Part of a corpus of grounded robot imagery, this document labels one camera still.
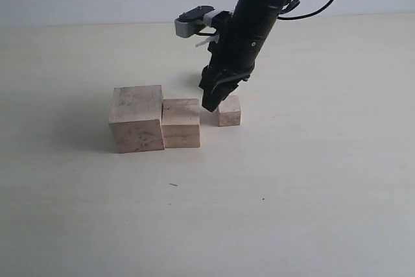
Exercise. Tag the smallest wooden cube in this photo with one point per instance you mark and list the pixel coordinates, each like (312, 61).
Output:
(229, 111)

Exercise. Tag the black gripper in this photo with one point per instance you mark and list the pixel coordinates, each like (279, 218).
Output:
(240, 41)

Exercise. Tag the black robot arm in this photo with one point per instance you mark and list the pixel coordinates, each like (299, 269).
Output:
(240, 37)

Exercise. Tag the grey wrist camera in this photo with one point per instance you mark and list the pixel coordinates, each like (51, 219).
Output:
(201, 21)

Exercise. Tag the second largest wooden cube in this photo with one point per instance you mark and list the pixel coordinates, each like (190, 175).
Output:
(181, 123)

